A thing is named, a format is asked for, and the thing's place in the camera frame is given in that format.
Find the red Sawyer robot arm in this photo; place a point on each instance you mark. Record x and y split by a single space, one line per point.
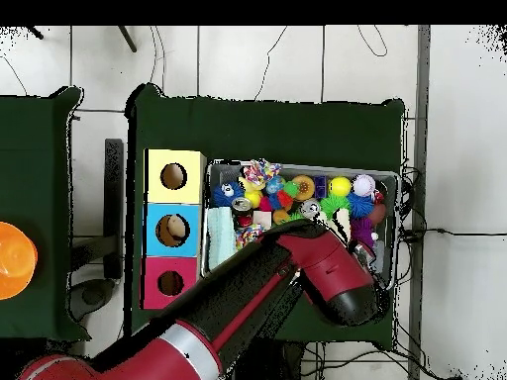
253 285

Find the green covered side table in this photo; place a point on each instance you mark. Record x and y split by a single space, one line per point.
39 158

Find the crushed drink can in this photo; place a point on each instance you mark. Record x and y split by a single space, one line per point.
241 205

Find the burger toy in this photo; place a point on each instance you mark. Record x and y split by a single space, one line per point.
304 188

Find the orange plastic bowl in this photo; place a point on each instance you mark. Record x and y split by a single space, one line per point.
16 261

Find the wooden three-hole box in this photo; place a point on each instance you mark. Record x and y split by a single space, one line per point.
174 198

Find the purple spiky ball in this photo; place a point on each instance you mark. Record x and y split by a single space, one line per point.
362 229

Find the shallow clear mesh bin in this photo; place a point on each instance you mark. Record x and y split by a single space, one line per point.
222 170

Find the blue spiky ball with eyes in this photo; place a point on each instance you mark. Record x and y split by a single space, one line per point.
225 192

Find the white baseball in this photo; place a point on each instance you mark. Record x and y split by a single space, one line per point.
364 185

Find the pull-tab tin can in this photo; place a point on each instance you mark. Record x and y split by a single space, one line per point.
310 208

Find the black stand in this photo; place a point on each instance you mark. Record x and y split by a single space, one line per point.
114 198

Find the light blue muslin cloth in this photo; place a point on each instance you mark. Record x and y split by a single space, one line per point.
221 237

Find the dark green table cloth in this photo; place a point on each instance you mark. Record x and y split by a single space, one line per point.
257 130

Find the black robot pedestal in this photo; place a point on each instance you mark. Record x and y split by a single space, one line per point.
285 364

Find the yellow smooth ball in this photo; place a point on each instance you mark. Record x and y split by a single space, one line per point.
254 198
340 186

